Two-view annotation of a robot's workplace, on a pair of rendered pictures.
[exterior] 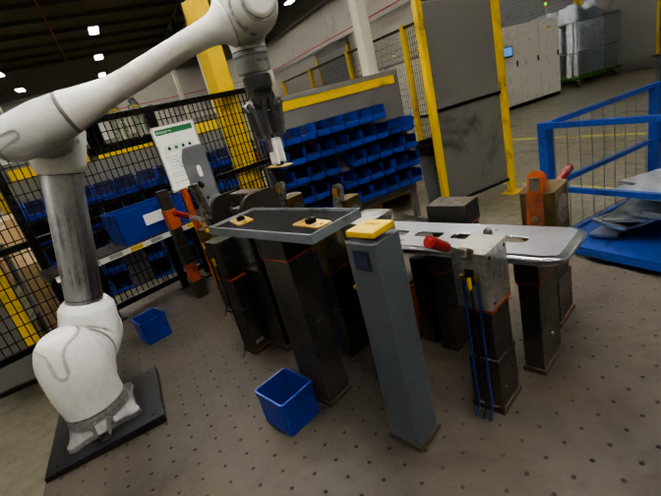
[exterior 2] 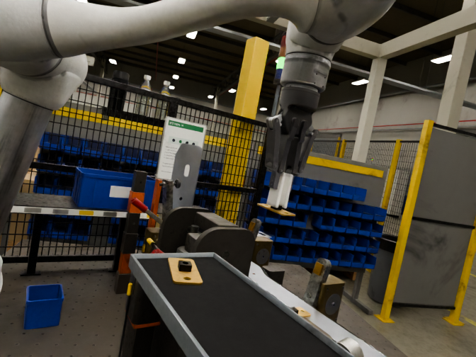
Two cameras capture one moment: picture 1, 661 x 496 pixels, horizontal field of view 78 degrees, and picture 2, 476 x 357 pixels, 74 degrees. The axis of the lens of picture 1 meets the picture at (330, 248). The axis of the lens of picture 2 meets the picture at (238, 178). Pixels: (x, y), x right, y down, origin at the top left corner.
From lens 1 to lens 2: 0.54 m
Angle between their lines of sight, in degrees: 17
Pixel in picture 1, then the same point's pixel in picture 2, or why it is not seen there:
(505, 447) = not seen: outside the picture
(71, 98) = (65, 8)
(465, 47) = (456, 178)
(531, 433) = not seen: outside the picture
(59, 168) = (23, 91)
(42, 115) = (17, 9)
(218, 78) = (246, 105)
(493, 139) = (452, 265)
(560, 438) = not seen: outside the picture
